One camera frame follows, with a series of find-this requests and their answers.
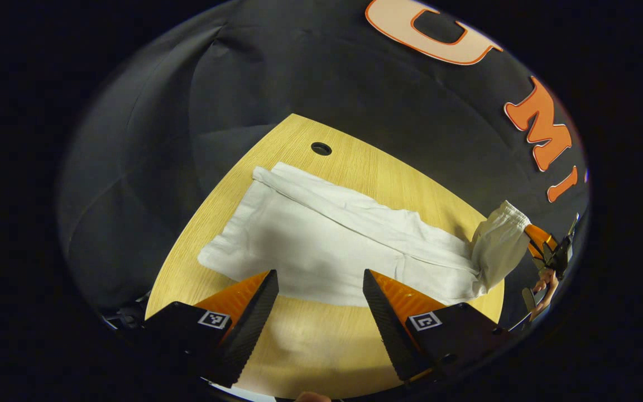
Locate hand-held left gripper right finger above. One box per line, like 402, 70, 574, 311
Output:
362, 269, 515, 387

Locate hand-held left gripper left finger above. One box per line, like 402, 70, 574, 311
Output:
142, 269, 280, 389

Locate white jeans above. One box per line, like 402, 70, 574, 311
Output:
198, 162, 532, 308

